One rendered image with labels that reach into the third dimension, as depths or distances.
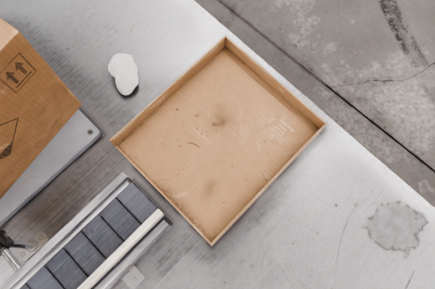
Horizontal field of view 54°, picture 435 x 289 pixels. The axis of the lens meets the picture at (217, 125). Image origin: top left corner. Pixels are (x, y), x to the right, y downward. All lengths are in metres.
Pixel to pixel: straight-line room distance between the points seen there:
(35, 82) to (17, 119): 0.07
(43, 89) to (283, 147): 0.43
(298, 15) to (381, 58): 0.39
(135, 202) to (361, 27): 1.44
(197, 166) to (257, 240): 0.17
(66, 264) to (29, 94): 0.28
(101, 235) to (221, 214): 0.21
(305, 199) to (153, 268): 0.30
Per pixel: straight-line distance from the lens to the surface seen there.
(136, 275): 0.78
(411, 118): 1.86
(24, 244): 0.80
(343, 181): 0.82
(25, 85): 0.69
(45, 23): 0.97
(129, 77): 0.84
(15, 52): 0.63
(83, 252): 0.76
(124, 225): 0.74
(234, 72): 0.85
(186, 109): 0.82
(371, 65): 1.89
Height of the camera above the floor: 1.60
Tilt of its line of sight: 72 degrees down
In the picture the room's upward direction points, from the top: straight up
